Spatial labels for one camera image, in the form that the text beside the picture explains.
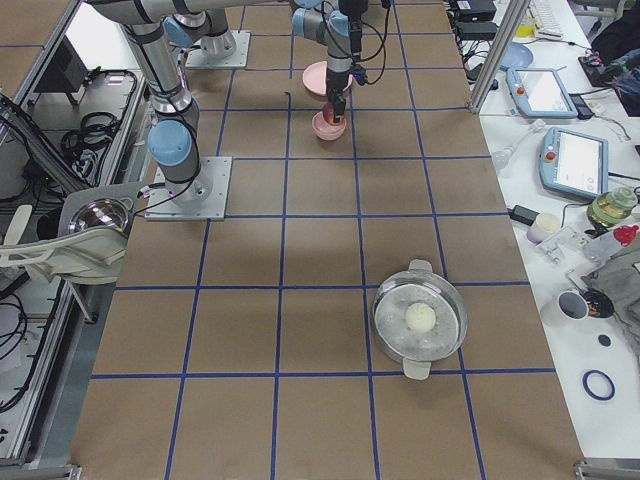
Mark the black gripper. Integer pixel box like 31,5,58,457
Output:
326,69,350,124

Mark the red apple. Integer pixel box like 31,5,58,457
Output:
322,102,341,125

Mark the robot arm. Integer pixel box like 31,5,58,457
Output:
91,1,368,203
291,0,368,75

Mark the pink bowl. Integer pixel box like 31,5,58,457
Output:
311,112,347,141

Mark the pink plate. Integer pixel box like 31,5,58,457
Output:
302,61,327,98

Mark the steel mixing bowl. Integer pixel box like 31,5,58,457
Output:
67,198,131,234

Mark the far teach pendant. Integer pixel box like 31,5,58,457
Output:
505,68,578,119

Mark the teach pendant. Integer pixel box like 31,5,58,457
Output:
505,68,578,119
539,127,609,199

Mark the black power adapter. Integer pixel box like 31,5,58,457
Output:
508,205,539,226

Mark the steel steamer pot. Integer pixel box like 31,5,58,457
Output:
370,259,468,380

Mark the white steamed bun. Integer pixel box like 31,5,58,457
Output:
404,302,436,334

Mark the lavender cup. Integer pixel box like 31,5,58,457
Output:
526,213,561,244

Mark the near teach pendant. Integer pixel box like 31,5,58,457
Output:
539,127,609,199

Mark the glass teapot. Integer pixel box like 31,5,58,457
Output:
587,187,638,228

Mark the white mug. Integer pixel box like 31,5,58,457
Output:
540,290,589,327

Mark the braided black cable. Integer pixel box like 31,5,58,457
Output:
349,0,391,87

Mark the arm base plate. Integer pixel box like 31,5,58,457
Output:
186,30,251,70
142,156,232,221

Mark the aluminium frame post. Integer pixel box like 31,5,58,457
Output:
468,0,530,114

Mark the blue rubber ring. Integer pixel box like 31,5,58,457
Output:
581,369,616,401

